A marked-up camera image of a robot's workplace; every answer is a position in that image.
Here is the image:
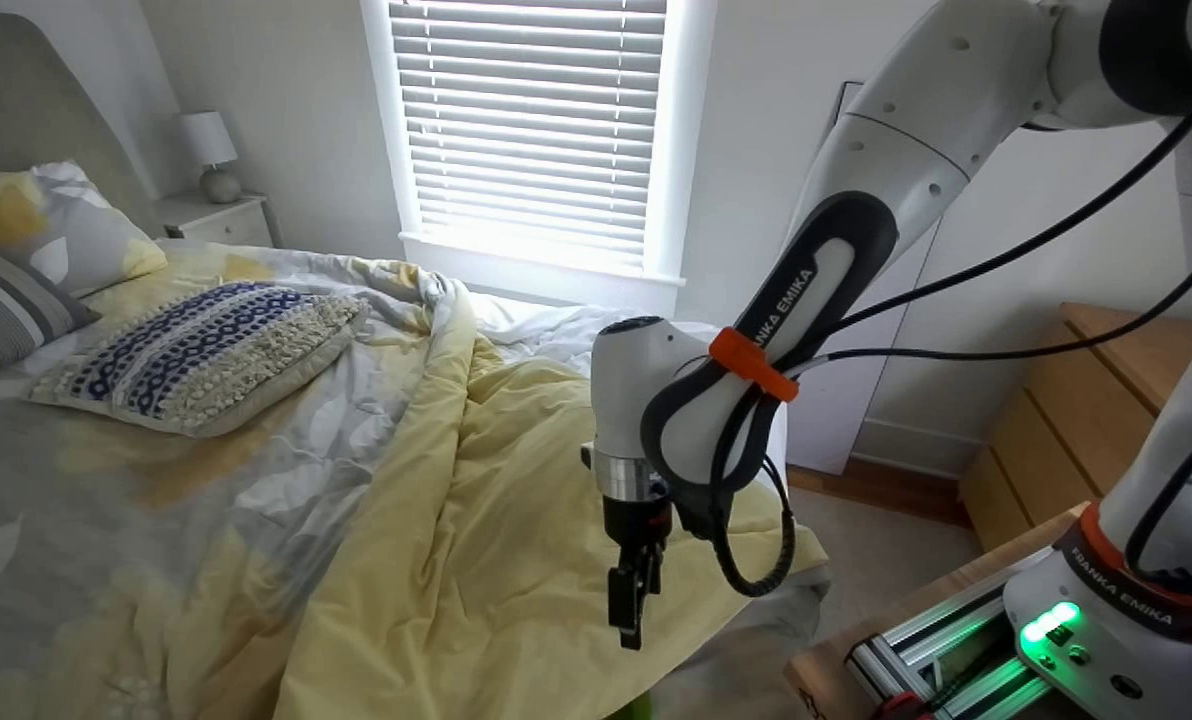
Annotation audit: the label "yellow grey floral pillow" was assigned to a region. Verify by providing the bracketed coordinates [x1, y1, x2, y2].
[0, 160, 168, 296]

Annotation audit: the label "light wooden dresser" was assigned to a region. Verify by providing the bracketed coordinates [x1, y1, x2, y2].
[959, 304, 1192, 549]

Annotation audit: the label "small white table lamp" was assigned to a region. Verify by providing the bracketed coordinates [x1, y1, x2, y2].
[181, 111, 246, 204]

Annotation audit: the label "grey upholstered headboard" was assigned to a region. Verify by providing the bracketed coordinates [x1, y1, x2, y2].
[0, 11, 162, 234]

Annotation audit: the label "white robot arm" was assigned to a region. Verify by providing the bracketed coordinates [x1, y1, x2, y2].
[586, 0, 1192, 720]

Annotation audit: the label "yellow and grey blanket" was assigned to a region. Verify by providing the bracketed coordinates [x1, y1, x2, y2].
[0, 245, 824, 720]

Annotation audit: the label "grey striped pillow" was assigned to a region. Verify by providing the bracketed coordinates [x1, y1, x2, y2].
[0, 255, 95, 367]

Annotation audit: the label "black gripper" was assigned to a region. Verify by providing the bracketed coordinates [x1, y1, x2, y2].
[581, 445, 674, 650]

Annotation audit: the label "blue patterned knit pillow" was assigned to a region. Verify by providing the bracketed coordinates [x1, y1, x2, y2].
[28, 280, 359, 438]

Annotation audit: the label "white window blinds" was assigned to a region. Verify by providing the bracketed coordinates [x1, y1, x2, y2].
[383, 0, 669, 263]

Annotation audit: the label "white nightstand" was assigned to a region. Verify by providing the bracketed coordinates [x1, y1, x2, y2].
[155, 198, 272, 250]

